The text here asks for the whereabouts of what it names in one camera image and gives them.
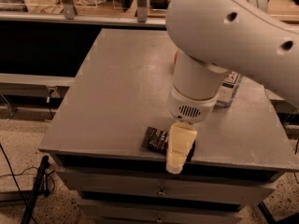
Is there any white gripper with vent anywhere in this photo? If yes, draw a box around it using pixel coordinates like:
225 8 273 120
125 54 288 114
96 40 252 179
166 86 219 175

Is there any black tripod leg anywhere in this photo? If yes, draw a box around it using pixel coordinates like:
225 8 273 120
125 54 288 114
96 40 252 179
21 155 50 224

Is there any lower grey drawer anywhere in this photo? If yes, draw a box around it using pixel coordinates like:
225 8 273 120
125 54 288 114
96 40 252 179
78 198 242 224

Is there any grey cabinet with drawers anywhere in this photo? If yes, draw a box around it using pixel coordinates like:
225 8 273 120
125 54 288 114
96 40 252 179
41 29 298 215

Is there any black floor cable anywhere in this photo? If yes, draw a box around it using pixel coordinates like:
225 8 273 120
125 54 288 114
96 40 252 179
0 143 57 224

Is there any grey metal railing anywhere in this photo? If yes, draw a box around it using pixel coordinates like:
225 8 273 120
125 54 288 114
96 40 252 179
0 0 165 29

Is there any upper grey drawer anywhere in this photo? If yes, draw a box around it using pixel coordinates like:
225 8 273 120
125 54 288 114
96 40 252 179
57 167 275 205

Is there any red apple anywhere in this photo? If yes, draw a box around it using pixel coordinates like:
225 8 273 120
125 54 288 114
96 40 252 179
174 50 178 65

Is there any clear tea bottle white cap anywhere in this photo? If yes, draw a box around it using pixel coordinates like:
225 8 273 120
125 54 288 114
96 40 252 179
217 71 243 107

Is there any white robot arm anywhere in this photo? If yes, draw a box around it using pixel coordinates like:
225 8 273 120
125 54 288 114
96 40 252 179
165 0 299 174

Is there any dark chocolate rxbar wrapper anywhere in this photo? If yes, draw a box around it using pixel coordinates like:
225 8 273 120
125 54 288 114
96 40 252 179
140 126 176 160

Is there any grey drawer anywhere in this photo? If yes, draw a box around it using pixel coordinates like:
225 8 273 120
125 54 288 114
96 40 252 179
78 198 242 224
57 167 275 205

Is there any grey low bench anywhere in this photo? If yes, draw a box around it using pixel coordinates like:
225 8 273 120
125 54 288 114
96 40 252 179
0 73 75 98

